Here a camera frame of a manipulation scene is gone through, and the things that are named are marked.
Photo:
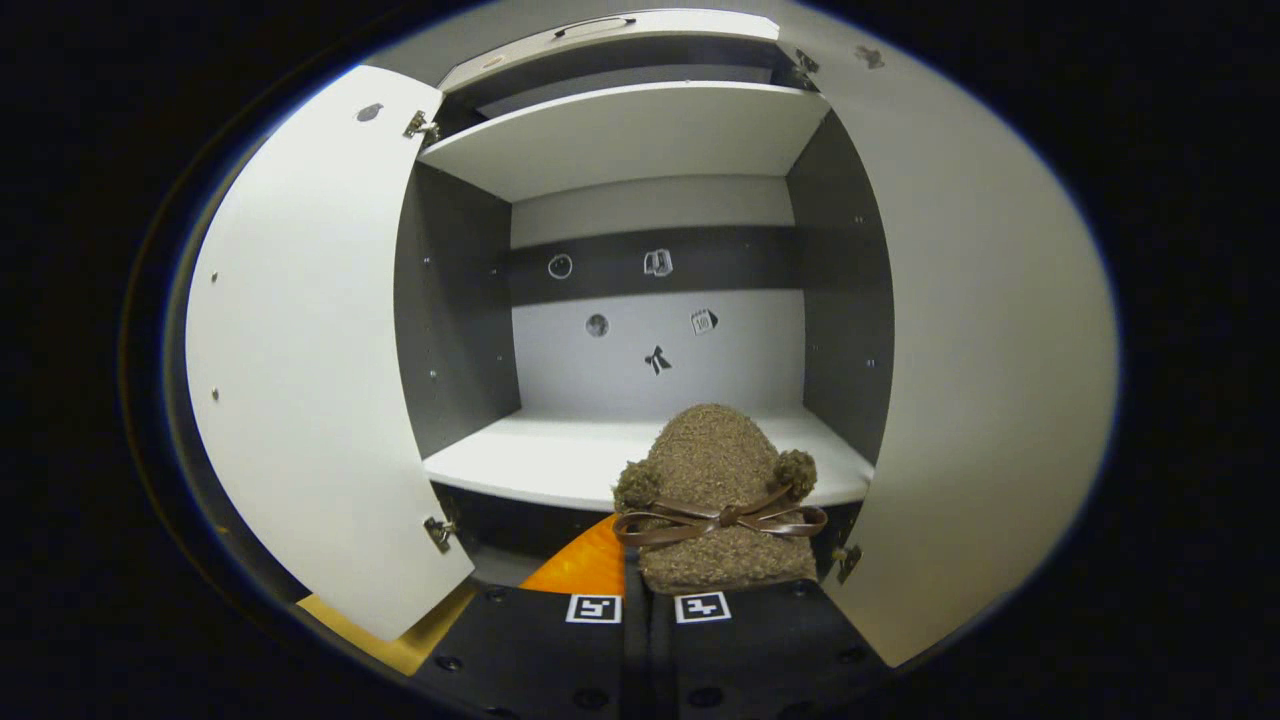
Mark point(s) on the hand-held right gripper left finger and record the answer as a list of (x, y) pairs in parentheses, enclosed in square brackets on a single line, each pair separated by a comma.
[(540, 650)]

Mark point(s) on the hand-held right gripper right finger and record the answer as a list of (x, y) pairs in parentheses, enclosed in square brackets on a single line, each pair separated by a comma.
[(760, 650)]

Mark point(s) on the brown fuzzy shoe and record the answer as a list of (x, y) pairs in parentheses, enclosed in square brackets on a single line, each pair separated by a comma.
[(710, 460)]

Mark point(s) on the white shoe cabinet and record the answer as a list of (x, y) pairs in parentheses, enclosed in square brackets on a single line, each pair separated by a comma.
[(580, 370)]

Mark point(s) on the white shoe cabinet door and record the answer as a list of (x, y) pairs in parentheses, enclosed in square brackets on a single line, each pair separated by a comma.
[(310, 350), (990, 350)]

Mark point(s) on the metal door hinge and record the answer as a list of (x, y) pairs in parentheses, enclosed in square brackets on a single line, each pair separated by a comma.
[(846, 562), (440, 533), (806, 62), (420, 125)]

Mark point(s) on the white cabinet shelf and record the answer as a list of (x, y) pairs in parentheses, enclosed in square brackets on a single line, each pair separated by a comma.
[(540, 455), (620, 140), (620, 80)]

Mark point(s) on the beige cabinet drawer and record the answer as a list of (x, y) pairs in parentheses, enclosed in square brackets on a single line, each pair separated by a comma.
[(680, 28)]

